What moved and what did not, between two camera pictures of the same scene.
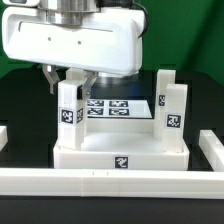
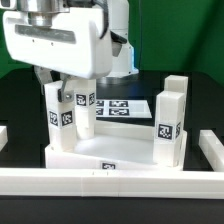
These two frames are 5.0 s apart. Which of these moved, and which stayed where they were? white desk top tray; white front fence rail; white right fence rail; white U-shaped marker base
Moved: white desk top tray
Stayed: white front fence rail; white U-shaped marker base; white right fence rail
